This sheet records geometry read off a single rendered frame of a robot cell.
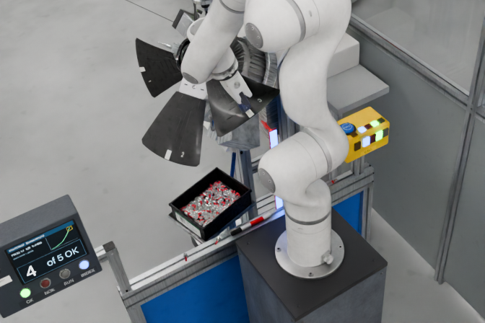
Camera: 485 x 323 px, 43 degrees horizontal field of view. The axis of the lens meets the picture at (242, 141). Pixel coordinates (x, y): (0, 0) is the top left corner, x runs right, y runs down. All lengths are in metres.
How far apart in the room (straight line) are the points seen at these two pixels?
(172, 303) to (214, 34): 0.91
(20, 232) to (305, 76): 0.77
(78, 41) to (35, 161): 1.24
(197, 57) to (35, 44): 3.33
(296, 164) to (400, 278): 1.55
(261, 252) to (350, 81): 0.93
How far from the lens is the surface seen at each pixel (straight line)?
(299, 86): 1.27
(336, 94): 2.36
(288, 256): 1.72
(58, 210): 1.57
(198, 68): 1.51
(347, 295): 1.71
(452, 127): 2.28
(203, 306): 2.09
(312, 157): 1.40
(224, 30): 1.46
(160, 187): 3.30
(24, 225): 1.57
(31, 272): 1.59
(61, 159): 3.65
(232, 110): 1.82
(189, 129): 2.04
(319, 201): 1.51
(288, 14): 1.15
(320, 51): 1.26
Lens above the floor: 2.33
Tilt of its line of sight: 42 degrees down
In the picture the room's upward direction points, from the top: 8 degrees counter-clockwise
